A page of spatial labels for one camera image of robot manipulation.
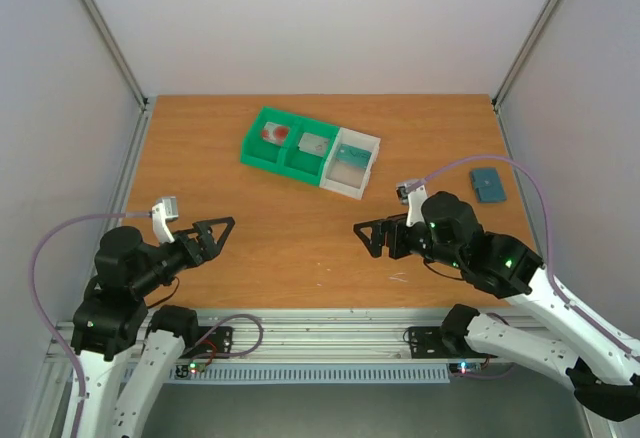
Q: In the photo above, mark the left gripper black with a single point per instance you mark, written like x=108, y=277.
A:
x=212, y=248

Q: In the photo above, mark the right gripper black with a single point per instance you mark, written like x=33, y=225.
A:
x=395, y=236

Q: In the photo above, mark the white translucent bin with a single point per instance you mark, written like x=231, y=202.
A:
x=344, y=179

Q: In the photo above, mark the teal leather card holder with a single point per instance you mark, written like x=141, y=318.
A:
x=487, y=185

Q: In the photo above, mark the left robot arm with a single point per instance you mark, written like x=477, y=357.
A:
x=121, y=352

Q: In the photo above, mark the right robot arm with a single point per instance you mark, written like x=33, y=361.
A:
x=586, y=354

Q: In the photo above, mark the teal VIP card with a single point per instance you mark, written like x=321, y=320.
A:
x=353, y=156

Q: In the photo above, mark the grey card in bin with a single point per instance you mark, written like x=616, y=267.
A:
x=313, y=144

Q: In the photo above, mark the card with red circles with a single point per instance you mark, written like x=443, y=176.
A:
x=274, y=133

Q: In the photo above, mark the green bin middle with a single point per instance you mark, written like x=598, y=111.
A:
x=302, y=166

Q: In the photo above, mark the green bin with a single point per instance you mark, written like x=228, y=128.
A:
x=259, y=154
x=302, y=166

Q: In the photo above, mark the green bin left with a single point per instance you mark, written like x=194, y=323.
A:
x=259, y=154

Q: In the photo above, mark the left status board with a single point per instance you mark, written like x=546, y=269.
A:
x=191, y=370

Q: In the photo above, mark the status board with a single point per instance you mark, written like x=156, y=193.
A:
x=465, y=368
x=191, y=370

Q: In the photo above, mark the right status board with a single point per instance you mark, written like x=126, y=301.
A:
x=465, y=368

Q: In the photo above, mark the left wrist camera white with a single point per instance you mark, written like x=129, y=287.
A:
x=164, y=211

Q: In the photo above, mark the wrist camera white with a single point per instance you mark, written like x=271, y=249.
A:
x=413, y=194
x=164, y=211

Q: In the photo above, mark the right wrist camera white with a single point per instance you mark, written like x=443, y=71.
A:
x=413, y=194

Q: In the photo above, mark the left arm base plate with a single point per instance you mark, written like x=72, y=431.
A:
x=218, y=344

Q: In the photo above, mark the aluminium rail front frame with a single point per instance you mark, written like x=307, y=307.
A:
x=341, y=335

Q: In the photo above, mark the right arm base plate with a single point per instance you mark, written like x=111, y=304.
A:
x=427, y=342

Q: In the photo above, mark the grey slotted cable duct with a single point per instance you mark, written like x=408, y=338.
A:
x=229, y=374

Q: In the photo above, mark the left aluminium frame post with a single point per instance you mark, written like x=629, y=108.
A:
x=97, y=19

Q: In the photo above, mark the aluminium frame post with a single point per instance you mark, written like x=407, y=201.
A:
x=529, y=44
x=97, y=19

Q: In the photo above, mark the right aluminium frame post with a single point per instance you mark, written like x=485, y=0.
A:
x=529, y=44

